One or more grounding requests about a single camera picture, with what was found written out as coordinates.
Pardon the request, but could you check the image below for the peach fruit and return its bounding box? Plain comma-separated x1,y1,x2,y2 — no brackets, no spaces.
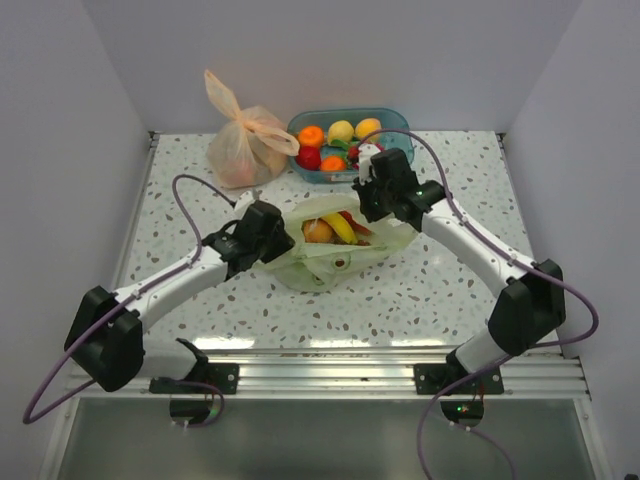
302,219,334,244

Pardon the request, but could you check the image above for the green avocado print plastic bag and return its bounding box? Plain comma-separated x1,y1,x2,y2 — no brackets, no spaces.
258,194,417,292

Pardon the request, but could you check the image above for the yellow banana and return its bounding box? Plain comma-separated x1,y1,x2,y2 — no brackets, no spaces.
321,212,358,245

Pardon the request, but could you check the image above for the red grape bunch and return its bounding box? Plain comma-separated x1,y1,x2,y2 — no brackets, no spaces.
330,229,371,247

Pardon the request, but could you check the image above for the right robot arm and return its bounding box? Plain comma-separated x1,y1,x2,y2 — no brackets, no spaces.
351,144,566,393

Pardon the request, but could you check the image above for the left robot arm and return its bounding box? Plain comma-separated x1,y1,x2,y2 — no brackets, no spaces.
64,200,295,393

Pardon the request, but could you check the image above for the pink dragon fruit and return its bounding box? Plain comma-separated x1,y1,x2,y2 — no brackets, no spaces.
347,143,384,162

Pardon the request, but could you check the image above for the teal plastic fruit basin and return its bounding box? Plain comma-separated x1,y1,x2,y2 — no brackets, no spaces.
287,107,414,184

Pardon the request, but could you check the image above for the orange knotted plastic bag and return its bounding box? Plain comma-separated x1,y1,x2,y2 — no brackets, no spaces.
204,70,300,189

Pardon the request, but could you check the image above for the red watermelon slice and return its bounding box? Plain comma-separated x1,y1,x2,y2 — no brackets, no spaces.
339,211,373,236

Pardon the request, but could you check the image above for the yellow orange mango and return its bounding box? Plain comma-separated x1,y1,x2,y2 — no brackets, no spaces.
354,117,382,142

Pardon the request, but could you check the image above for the orange tangerine lower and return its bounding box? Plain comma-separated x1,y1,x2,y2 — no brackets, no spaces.
320,155,347,172

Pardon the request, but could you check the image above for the orange tangerine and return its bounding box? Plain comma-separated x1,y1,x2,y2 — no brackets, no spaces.
320,155,347,172
297,125,325,149

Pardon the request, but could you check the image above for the yellow lemon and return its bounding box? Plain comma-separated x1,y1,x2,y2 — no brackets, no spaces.
327,120,354,145

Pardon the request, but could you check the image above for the red apple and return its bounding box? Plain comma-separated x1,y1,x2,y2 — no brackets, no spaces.
295,146,322,171

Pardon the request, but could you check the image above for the orange tangerine upper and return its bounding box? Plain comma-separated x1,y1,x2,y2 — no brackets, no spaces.
297,125,325,149

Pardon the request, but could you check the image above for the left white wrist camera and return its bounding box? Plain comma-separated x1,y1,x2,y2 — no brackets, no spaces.
233,189,259,219

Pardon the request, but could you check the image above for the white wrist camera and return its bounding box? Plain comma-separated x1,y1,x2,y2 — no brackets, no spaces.
349,155,375,184
233,189,259,219

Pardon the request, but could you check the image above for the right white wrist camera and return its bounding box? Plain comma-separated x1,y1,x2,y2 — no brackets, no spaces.
349,155,375,184

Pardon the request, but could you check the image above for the aluminium mounting rail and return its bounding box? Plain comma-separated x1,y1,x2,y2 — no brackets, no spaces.
64,347,589,401

